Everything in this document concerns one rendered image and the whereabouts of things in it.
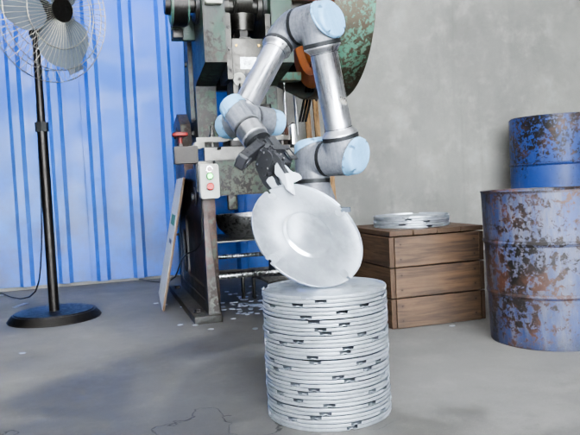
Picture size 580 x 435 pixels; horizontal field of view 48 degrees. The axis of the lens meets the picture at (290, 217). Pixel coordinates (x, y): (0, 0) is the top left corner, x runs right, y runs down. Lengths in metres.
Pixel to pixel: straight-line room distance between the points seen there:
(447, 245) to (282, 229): 1.03
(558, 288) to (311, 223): 0.84
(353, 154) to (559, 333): 0.81
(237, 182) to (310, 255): 1.22
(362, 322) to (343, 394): 0.16
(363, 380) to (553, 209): 0.85
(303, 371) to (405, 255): 1.01
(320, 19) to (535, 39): 3.29
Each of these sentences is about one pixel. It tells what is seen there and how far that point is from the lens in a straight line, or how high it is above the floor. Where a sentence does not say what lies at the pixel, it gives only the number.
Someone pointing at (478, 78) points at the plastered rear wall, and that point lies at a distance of 4.84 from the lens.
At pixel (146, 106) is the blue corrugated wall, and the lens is 4.04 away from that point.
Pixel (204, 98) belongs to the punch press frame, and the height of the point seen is 0.95.
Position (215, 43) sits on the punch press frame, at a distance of 2.86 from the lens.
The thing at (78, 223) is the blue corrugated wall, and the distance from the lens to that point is 4.00.
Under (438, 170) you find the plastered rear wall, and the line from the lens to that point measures 4.62.
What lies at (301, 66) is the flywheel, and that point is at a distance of 3.28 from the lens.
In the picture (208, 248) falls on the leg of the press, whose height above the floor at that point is 0.30.
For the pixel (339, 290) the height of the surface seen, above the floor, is 0.29.
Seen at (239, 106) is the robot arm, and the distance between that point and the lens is 1.77.
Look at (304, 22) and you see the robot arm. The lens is 2.05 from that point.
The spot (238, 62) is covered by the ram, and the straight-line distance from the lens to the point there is 2.91.
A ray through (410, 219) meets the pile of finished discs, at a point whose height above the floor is 0.38.
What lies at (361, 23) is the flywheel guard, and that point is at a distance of 2.80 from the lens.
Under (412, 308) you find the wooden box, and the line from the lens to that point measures 2.41.
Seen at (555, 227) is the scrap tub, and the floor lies 0.37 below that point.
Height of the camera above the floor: 0.54
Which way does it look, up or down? 3 degrees down
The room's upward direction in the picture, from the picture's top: 3 degrees counter-clockwise
